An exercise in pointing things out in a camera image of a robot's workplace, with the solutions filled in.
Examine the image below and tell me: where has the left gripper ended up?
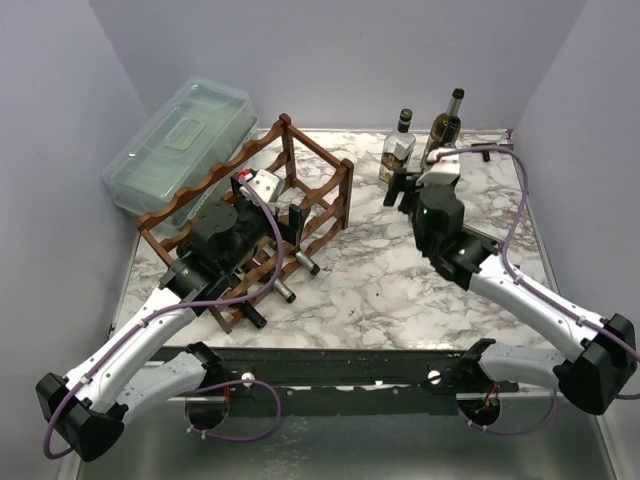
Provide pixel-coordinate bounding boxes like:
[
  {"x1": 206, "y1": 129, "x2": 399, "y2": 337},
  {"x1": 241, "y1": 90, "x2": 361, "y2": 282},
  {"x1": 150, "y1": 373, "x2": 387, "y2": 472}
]
[{"x1": 222, "y1": 180, "x2": 310, "y2": 274}]

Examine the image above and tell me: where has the dark wine bottle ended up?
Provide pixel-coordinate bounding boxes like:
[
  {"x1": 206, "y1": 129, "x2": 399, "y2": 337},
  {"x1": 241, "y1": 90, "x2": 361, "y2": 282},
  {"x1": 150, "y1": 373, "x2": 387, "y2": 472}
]
[
  {"x1": 257, "y1": 270, "x2": 296, "y2": 303},
  {"x1": 265, "y1": 240, "x2": 320, "y2": 278}
]

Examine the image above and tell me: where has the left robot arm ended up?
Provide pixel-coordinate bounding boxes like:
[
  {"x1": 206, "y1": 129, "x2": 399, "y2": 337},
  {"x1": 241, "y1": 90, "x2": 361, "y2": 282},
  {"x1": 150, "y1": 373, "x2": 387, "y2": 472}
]
[{"x1": 36, "y1": 169, "x2": 309, "y2": 461}]

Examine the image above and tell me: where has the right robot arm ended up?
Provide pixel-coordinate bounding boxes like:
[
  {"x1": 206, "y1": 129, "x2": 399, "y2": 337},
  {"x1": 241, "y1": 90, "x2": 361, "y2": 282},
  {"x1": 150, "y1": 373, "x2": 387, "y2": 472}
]
[{"x1": 384, "y1": 169, "x2": 637, "y2": 415}]

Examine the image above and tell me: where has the clear square whisky bottle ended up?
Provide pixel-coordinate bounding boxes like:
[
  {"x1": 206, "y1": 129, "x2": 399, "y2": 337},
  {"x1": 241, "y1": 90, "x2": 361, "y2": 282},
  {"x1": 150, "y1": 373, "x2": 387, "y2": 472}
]
[{"x1": 378, "y1": 108, "x2": 416, "y2": 189}]

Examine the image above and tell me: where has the brown wooden wine rack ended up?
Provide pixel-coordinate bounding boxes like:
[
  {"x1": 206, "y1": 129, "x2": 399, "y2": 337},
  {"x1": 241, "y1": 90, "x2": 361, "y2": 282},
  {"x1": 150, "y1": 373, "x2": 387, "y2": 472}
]
[{"x1": 134, "y1": 114, "x2": 354, "y2": 333}]

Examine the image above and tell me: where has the dark bottle white label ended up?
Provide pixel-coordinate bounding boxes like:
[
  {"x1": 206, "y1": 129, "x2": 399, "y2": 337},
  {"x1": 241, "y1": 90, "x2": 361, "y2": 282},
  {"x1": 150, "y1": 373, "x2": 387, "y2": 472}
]
[{"x1": 420, "y1": 113, "x2": 461, "y2": 171}]

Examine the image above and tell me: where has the tall green wine bottle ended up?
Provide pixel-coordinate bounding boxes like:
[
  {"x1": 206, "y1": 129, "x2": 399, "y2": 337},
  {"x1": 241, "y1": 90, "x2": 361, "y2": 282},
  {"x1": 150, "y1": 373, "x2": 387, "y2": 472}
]
[{"x1": 426, "y1": 88, "x2": 465, "y2": 149}]

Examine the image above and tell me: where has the green bottle in rack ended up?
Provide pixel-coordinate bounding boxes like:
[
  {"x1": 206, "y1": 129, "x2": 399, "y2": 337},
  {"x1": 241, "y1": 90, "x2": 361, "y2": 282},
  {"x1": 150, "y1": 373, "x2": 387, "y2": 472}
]
[{"x1": 226, "y1": 301, "x2": 267, "y2": 330}]

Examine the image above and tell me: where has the small black T fitting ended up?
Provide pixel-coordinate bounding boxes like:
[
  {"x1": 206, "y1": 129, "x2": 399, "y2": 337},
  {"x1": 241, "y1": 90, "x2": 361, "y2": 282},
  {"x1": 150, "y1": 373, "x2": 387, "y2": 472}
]
[{"x1": 471, "y1": 142, "x2": 513, "y2": 163}]

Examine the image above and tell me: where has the grey metal L bar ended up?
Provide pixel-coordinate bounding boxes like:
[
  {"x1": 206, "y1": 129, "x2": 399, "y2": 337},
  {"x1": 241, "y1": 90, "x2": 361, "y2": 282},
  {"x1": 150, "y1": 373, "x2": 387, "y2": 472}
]
[{"x1": 464, "y1": 225, "x2": 503, "y2": 251}]

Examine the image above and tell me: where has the clear plastic storage box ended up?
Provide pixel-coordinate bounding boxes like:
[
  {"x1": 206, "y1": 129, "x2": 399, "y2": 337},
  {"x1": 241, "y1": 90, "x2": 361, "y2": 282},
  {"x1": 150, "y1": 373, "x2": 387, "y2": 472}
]
[{"x1": 102, "y1": 77, "x2": 258, "y2": 217}]

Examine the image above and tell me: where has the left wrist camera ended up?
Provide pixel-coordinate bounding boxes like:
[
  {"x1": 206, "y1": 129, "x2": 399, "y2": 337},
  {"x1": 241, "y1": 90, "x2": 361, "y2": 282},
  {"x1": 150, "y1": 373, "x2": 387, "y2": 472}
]
[{"x1": 241, "y1": 169, "x2": 285, "y2": 205}]

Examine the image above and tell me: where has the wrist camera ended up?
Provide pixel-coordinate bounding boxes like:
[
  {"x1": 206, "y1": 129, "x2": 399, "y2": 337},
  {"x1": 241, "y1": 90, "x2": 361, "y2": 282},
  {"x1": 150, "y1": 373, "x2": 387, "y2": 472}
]
[
  {"x1": 241, "y1": 169, "x2": 285, "y2": 205},
  {"x1": 416, "y1": 148, "x2": 461, "y2": 186}
]

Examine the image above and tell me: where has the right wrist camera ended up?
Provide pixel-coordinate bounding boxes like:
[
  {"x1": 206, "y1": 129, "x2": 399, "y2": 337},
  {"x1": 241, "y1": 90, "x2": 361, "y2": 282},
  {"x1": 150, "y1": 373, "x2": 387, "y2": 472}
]
[{"x1": 416, "y1": 148, "x2": 461, "y2": 186}]

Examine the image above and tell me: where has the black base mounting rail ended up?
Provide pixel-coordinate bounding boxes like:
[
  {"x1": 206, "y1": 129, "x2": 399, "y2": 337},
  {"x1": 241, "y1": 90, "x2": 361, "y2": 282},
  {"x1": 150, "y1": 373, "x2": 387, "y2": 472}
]
[{"x1": 137, "y1": 344, "x2": 576, "y2": 419}]

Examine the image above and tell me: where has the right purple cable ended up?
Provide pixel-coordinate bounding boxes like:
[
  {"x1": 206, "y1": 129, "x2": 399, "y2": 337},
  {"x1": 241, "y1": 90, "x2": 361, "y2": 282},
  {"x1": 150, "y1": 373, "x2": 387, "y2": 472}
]
[{"x1": 429, "y1": 144, "x2": 640, "y2": 435}]

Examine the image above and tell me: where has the purple cable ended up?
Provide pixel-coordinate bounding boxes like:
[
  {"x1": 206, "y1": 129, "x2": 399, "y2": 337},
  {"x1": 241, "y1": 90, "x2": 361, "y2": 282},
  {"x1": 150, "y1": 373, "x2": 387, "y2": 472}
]
[
  {"x1": 429, "y1": 144, "x2": 640, "y2": 435},
  {"x1": 42, "y1": 179, "x2": 286, "y2": 460}
]

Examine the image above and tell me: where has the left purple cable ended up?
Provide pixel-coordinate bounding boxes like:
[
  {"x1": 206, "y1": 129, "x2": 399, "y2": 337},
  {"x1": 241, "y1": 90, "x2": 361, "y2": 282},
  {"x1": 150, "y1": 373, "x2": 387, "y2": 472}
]
[{"x1": 42, "y1": 179, "x2": 286, "y2": 460}]

